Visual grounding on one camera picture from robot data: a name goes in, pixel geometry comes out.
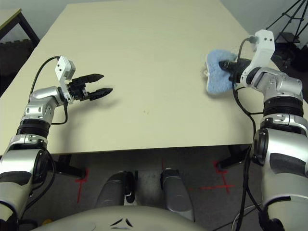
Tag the beige side table black frame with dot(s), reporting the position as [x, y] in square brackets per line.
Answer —
[9, 16]

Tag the light blue fluffy rag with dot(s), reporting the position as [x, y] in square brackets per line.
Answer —
[216, 81]

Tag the black camera tripod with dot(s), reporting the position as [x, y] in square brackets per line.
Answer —
[284, 15]

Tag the grey robot leg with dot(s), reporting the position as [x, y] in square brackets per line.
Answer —
[113, 190]
[175, 192]

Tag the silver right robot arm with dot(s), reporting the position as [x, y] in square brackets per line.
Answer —
[284, 96]

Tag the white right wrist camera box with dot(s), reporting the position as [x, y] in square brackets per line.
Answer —
[264, 45]

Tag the grey left robot leg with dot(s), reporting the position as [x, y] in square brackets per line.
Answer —
[113, 190]

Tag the black low glass stand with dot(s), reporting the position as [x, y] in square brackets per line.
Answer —
[287, 37]

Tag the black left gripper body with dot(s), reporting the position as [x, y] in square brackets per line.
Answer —
[77, 90]

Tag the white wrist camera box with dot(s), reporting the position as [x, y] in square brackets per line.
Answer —
[63, 66]
[264, 45]

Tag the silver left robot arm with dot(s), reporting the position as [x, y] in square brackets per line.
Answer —
[41, 96]

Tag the grey right robot leg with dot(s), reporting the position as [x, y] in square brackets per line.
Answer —
[175, 192]

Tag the black table foot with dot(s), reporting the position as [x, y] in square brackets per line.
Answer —
[72, 168]
[233, 160]

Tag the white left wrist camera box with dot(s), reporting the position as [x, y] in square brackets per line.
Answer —
[63, 66]

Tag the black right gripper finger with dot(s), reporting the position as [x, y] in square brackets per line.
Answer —
[225, 65]

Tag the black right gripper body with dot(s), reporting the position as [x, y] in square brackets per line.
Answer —
[239, 68]

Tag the black foam puzzle mat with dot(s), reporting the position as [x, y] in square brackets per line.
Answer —
[16, 50]

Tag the grey robot torso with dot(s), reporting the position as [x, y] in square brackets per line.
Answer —
[120, 220]

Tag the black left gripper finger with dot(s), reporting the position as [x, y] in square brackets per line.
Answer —
[92, 77]
[101, 93]

